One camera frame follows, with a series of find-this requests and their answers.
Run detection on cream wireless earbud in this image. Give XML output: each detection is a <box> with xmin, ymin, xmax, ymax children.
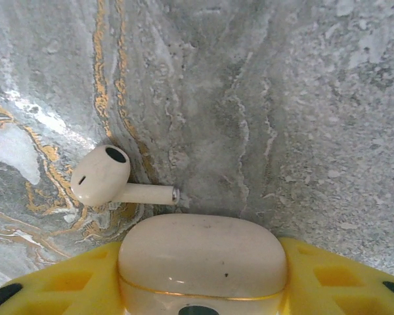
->
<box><xmin>70</xmin><ymin>144</ymin><xmax>181</xmax><ymax>207</ymax></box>

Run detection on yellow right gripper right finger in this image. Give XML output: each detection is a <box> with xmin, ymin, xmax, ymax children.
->
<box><xmin>278</xmin><ymin>236</ymin><xmax>394</xmax><ymax>315</ymax></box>

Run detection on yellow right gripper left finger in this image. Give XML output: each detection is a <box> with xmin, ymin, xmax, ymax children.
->
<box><xmin>0</xmin><ymin>240</ymin><xmax>127</xmax><ymax>315</ymax></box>

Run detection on cream charging case gold line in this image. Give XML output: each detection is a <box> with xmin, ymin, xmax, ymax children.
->
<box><xmin>117</xmin><ymin>213</ymin><xmax>289</xmax><ymax>315</ymax></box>

